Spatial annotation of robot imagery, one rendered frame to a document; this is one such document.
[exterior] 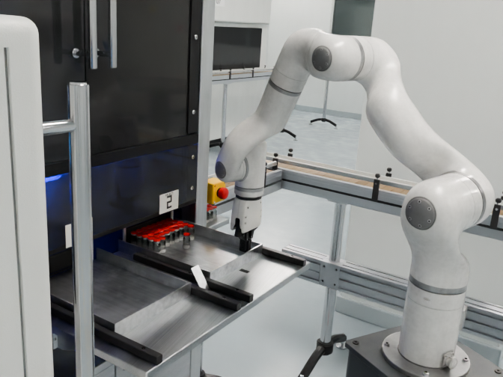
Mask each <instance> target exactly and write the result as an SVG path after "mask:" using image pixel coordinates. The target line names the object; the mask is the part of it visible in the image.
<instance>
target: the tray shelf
mask: <svg viewBox="0 0 503 377"><path fill-rule="evenodd" d="M114 254H116V255H118V256H121V257H124V258H127V259H128V260H132V261H135V260H133V256H131V255H129V254H125V253H123V252H121V251H118V252H115V253H114ZM135 262H137V261H135ZM137 263H140V262H137ZM141 264H142V265H145V264H143V263H141ZM145 266H148V265H145ZM148 267H151V266H148ZM151 268H153V269H156V268H154V267H151ZM309 268H310V263H309V262H307V261H306V265H305V266H304V267H302V266H298V265H296V264H293V263H289V262H286V261H283V260H279V259H276V258H274V257H270V256H267V255H264V254H262V255H260V256H259V257H257V258H255V259H253V260H252V261H250V262H248V263H246V264H245V265H243V266H241V267H239V268H238V269H236V270H234V271H232V272H231V273H229V274H227V275H225V276H224V277H222V278H220V279H218V280H217V281H218V282H221V283H225V284H227V285H229V286H233V287H236V288H237V289H241V290H244V291H246V292H250V293H252V294H254V297H253V301H252V302H251V303H248V302H246V301H242V300H241V309H240V310H238V311H237V312H236V311H234V310H231V309H228V308H226V307H223V306H221V305H218V304H215V303H213V302H211V301H208V300H205V299H203V298H200V297H197V296H195V295H192V294H191V295H190V296H189V297H187V298H185V299H183V300H182V301H179V302H177V303H176V304H174V305H172V306H171V307H169V308H167V309H166V310H164V311H162V312H161V313H158V314H156V315H155V316H153V317H151V318H150V319H148V320H146V321H144V322H143V323H141V324H139V325H137V326H135V327H134V328H132V329H130V330H128V331H127V332H125V333H123V334H122V335H123V336H125V337H127V338H129V339H131V340H134V341H136V342H137V343H140V344H142V345H143V346H146V347H148V348H150V349H152V350H154V351H156V352H159V353H161V354H162V363H160V364H159V365H157V366H156V365H154V364H152V363H150V362H148V361H146V360H144V359H142V358H140V357H138V356H136V355H134V354H132V353H130V352H128V351H126V350H123V349H121V348H119V347H117V346H115V345H113V344H111V343H109V342H107V341H105V340H103V339H101V338H99V337H97V336H95V335H94V354H95V355H96V356H98V357H100V358H102V359H104V360H106V361H108V362H110V363H112V364H114V365H115V366H117V367H120V368H121V369H123V370H126V371H127V372H129V373H132V374H133V375H135V376H138V377H154V376H155V375H156V374H157V373H159V372H161V371H162V370H164V369H165V368H166V367H168V366H169V365H171V364H172V363H174V362H175V361H176V360H178V359H179V358H181V357H183V356H184V355H185V354H186V353H188V352H190V351H191V350H193V349H194V348H195V347H196V346H198V345H200V344H201V343H203V342H204V341H205V340H207V339H208V338H210V337H212V336H213V335H214V334H215V333H217V332H218V331H220V330H222V329H223V328H224V327H225V326H227V325H229V324H230V323H231V322H233V321H234V320H235V319H237V318H239V317H240V316H242V315H243V314H244V313H246V312H247V311H249V310H250V309H252V308H253V307H254V306H256V305H257V304H259V303H260V302H262V301H263V300H264V299H266V298H267V297H269V296H270V295H272V294H273V293H274V292H276V291H277V290H279V289H281V288H282V287H283V286H285V285H286V284H287V283H289V282H291V281H292V280H293V279H295V278H296V277H298V276H299V275H301V274H302V273H303V272H305V271H306V270H308V269H309ZM240 269H245V270H247V271H250V272H249V273H245V272H241V271H239V270H240ZM156 270H159V269H156ZM159 271H161V272H164V271H162V270H159ZM164 273H166V274H169V273H167V272H164ZM169 275H172V274H169ZM172 276H175V275H172ZM175 277H177V278H180V277H178V276H175ZM180 279H183V278H180ZM183 280H185V281H188V280H186V279H183ZM188 282H191V281H188ZM191 284H194V285H196V286H199V285H198V284H197V283H194V282H191ZM51 320H52V333H53V334H56V335H57V336H59V337H61V338H63V339H65V340H67V341H69V342H71V343H73V344H75V334H74V325H72V324H70V323H69V322H66V321H64V320H63V319H59V318H58V317H56V316H53V315H52V314H51Z"/></svg>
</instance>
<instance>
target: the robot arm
mask: <svg viewBox="0 0 503 377"><path fill-rule="evenodd" d="M310 74H311V75H312V76H313V77H315V78H317V79H322V80H326V81H331V82H348V81H356V82H358V83H359V84H361V85H362V86H363V87H364V89H365V91H366V93H367V98H368V101H367V104H366V109H365V112H366V116H367V119H368V122H369V124H370V125H371V127H372V128H373V130H374V131H375V133H376V134H377V136H378V137H379V139H380V140H381V142H382V143H383V144H384V146H385V147H386V148H387V150H388V151H389V152H390V153H391V154H392V155H393V157H395V158H396V160H398V161H399V162H400V163H401V164H403V165H404V166H406V167H407V168H408V169H410V170H411V171H412V172H414V173H415V174H416V175H417V176H418V177H420V178H421V179H422V180H423V181H422V182H420V183H418V184H417V185H415V186H413V187H412V188H411V189H410V190H409V192H408V193H407V195H406V197H405V199H404V201H403V205H402V208H401V213H400V222H401V226H402V228H403V232H404V234H405V236H406V239H407V241H408V243H409V246H410V248H411V252H412V262H411V267H410V272H409V280H408V286H407V291H406V300H405V305H404V310H403V319H402V325H401V330H400V332H396V333H393V334H391V335H389V336H387V337H386V338H385V339H384V341H383V343H382V354H383V356H384V358H385V359H386V360H387V362H388V363H389V364H390V365H391V366H393V367H394V368H395V369H396V370H398V371H400V372H401V373H403V374H405V375H407V376H410V377H465V376H467V374H468V372H469V368H470V360H469V357H468V355H467V354H466V353H465V352H464V351H463V350H462V349H461V348H460V347H459V346H457V338H458V334H459V330H460V323H461V319H462V314H463V307H464V302H465V298H466V290H467V286H468V282H469V273H470V265H469V261H468V260H467V259H466V257H465V256H464V255H463V254H462V253H461V252H460V246H459V240H460V234H461V233H462V231H463V230H465V229H468V228H470V227H473V226H475V225H477V224H480V223H481V222H482V221H484V220H485V219H486V218H488V216H489V215H490V213H491V212H492V210H493V207H494V204H495V194H494V191H493V187H492V186H491V184H490V182H489V180H488V179H487V178H486V177H485V176H484V175H483V174H482V173H481V171H480V170H479V169H478V168H476V167H475V166H474V165H473V164H472V163H471V162H470V161H469V160H468V159H467V158H466V157H465V156H463V155H462V154H461V153H459V152H458V151H457V150H455V149H454V148H453V147H452V146H451V145H450V144H448V143H447V142H446V141H444V140H443V139H442V138H441V137H439V136H438V135H437V134H436V133H435V132H434V131H433V130H432V129H431V128H430V126H429V125H428V124H427V122H426V121H425V120H424V118H423V117H422V116H421V114H420V113H419V111H418V109H417V108H416V107H415V105H414V104H413V103H412V101H411V99H410V98H409V97H408V95H407V93H406V91H405V88H404V86H403V82H402V78H401V71H400V62H399V59H398V57H397V55H396V53H395V52H394V50H393V49H392V48H391V47H390V45H388V44H387V43H386V42H385V41H383V40H381V39H379V38H376V37H365V36H348V35H337V34H328V33H326V32H325V31H324V30H322V29H318V28H304V29H300V30H298V31H295V32H294V33H292V34H291V35H290V36H289V37H288V39H287V40H286V42H285V43H284V45H283V47H282V49H281V52H280V54H279V57H278V60H277V61H276V63H275V66H274V69H273V71H272V74H271V76H270V78H269V81H268V83H267V85H266V88H265V91H264V92H263V96H262V98H261V100H260V103H259V106H258V107H257V110H256V111H255V113H254V114H252V115H251V116H250V117H248V118H246V119H245V120H244V121H243V122H241V123H240V124H238V125H237V126H236V127H235V128H234V129H233V130H232V131H231V132H230V134H229V135H228V136H227V138H226V139H225V141H224V143H223V145H222V148H221V150H220V151H219V154H218V157H217V160H216V165H215V173H216V176H217V178H218V179H219V180H221V181H222V182H226V183H230V182H235V183H234V193H235V194H236V197H235V198H234V204H233V208H232V213H231V230H235V234H234V236H235V237H239V239H240V251H242V252H247V251H249V250H251V249H252V238H253V235H254V231H255V230H256V229H257V227H258V226H259V225H260V223H261V216H262V200H261V198H262V195H263V193H264V178H265V167H266V146H267V142H266V141H265V140H266V139H268V138H270V137H272V136H274V135H276V134H278V133H279V132H281V131H282V130H283V128H284V127H285V126H286V124H287V122H288V120H289V118H290V116H291V114H292V112H293V109H294V107H295V105H296V103H297V101H298V99H299V97H300V95H301V92H302V90H303V88H304V86H305V84H306V82H307V80H308V77H309V76H310Z"/></svg>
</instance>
